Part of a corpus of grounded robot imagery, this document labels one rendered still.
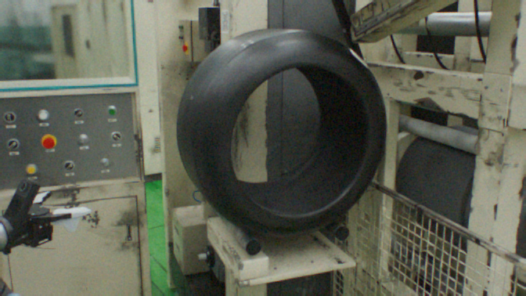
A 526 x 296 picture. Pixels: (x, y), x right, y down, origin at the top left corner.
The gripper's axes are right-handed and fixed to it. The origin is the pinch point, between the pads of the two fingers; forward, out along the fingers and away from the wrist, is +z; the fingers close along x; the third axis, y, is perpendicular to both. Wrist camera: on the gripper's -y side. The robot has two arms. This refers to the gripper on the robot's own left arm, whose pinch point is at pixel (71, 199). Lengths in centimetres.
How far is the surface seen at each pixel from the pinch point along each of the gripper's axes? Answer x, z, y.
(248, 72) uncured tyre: 33, 27, -37
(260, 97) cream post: 16, 64, -22
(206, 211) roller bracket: 10, 46, 16
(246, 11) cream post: 10, 60, -50
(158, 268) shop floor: -82, 134, 119
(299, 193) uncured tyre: 36, 64, 7
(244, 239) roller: 36.1, 29.2, 10.0
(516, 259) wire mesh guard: 102, 36, -7
